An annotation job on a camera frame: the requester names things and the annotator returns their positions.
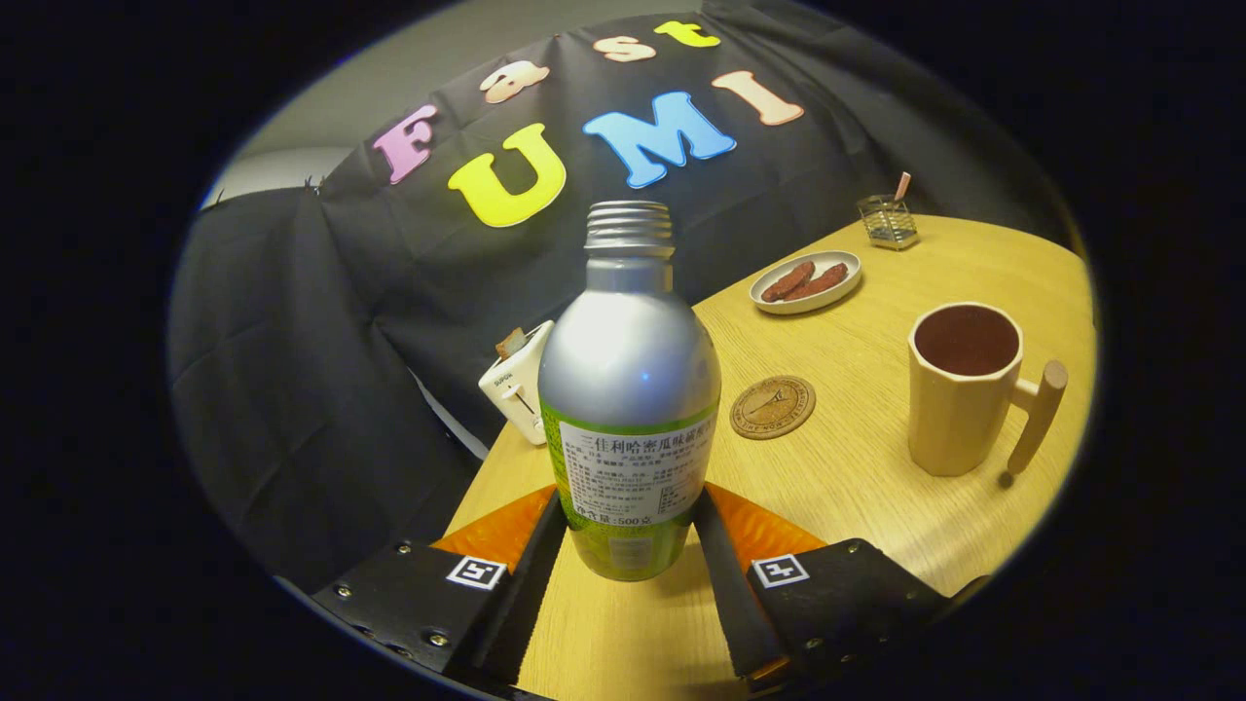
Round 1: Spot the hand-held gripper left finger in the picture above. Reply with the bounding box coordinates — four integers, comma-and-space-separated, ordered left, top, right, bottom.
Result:
311, 485, 570, 687

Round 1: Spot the silver bottle with green label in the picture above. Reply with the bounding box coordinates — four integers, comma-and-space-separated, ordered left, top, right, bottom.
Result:
537, 201, 723, 583

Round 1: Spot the white oval plate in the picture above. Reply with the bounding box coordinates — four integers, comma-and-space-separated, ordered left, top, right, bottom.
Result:
749, 250, 863, 315

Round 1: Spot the red meat slice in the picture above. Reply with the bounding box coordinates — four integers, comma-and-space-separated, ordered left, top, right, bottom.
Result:
761, 261, 817, 303
784, 263, 850, 301

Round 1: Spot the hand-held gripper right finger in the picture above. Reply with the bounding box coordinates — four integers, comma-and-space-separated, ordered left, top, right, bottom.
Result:
691, 482, 989, 694

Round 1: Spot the black backdrop cloth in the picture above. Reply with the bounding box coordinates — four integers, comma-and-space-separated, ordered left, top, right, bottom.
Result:
170, 0, 1072, 595

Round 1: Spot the wire basket holder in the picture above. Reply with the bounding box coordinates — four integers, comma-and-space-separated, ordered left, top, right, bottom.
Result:
857, 194, 920, 252

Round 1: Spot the wooden table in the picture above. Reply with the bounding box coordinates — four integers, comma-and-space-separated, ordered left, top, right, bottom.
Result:
443, 214, 1098, 701

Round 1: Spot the beige cup with wooden handle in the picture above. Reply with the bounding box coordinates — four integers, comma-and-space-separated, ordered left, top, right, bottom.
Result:
907, 302, 1069, 478

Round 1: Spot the white toaster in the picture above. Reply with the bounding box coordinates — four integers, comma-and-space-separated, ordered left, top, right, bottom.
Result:
478, 320, 556, 447

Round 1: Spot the round cork coaster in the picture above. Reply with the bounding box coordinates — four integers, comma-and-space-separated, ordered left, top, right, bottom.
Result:
730, 376, 817, 441

